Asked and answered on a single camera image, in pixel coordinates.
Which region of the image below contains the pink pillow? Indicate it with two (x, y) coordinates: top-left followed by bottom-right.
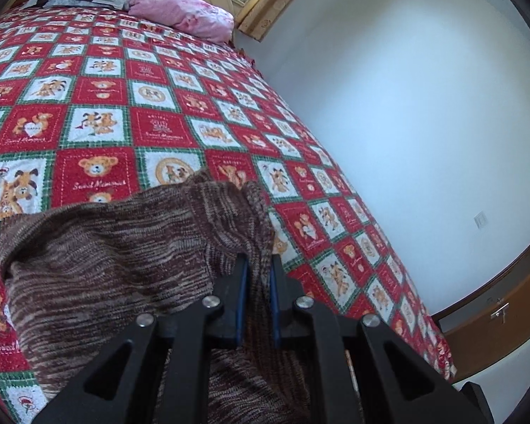
(127, 0), (235, 44)

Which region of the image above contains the wooden door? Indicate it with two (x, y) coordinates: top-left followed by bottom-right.
(430, 225), (530, 385)

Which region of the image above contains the red checked printed blanket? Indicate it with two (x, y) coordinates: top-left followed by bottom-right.
(0, 6), (458, 424)

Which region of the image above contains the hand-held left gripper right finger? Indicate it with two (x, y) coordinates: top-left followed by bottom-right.
(269, 254), (471, 424)

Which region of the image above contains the yellow patterned curtain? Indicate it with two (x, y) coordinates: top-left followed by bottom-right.
(236, 0), (328, 40)

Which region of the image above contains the brown knit sweater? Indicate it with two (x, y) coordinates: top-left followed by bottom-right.
(0, 169), (349, 424)

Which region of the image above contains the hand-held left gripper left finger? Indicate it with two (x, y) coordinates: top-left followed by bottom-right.
(35, 254), (250, 424)

